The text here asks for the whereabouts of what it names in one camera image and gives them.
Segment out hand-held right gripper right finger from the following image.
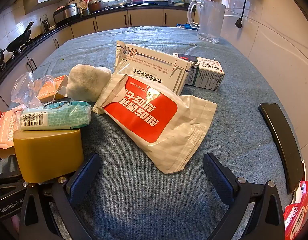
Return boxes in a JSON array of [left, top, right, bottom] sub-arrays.
[[203, 152, 286, 240]]

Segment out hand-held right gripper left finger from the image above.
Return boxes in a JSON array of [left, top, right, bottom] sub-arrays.
[[19, 152, 103, 240]]

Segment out yellow plastic container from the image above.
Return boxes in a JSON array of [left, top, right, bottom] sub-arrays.
[[13, 128, 85, 183]]

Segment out teal tissue packet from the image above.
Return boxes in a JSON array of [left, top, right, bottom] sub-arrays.
[[20, 100, 92, 131]]

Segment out pink wipes packet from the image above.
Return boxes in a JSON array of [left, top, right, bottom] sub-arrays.
[[0, 111, 22, 158]]

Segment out blue grey tablecloth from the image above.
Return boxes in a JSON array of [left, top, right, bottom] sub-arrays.
[[0, 26, 306, 240]]

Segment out black curved chair back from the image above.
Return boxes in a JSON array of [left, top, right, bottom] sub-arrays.
[[259, 102, 305, 194]]

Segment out white red-label wet wipe packet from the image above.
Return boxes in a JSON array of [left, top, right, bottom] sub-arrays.
[[93, 60, 218, 175]]

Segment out red white snack packet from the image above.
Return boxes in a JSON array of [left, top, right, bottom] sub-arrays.
[[283, 164, 308, 240]]

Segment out small orange box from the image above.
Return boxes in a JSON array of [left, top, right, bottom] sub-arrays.
[[36, 75, 69, 103]]

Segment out small white grey box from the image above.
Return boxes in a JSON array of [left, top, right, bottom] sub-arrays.
[[172, 53, 225, 90]]

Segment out clear plastic wrapper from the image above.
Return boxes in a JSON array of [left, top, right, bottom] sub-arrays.
[[10, 71, 57, 109]]

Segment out white medicine box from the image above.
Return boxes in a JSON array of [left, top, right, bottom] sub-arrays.
[[115, 41, 192, 95]]

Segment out black wok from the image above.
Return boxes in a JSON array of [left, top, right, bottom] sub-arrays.
[[5, 21, 34, 53]]

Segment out blue white packet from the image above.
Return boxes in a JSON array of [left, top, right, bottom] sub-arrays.
[[176, 23, 200, 30]]

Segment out black kitchen countertop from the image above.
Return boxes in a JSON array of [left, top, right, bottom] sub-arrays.
[[0, 1, 194, 92]]

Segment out silver rice cooker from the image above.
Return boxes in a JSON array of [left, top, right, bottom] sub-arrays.
[[63, 3, 81, 21]]

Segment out beige lower cabinets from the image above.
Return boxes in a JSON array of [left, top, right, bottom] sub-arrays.
[[0, 8, 201, 110]]

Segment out dark cooking pot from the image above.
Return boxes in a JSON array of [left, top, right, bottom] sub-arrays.
[[88, 0, 105, 13]]

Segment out pan with glass lid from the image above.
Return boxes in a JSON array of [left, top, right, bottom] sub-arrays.
[[107, 0, 128, 8]]

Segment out black power cable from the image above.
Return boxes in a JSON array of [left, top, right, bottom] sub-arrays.
[[235, 0, 256, 29]]

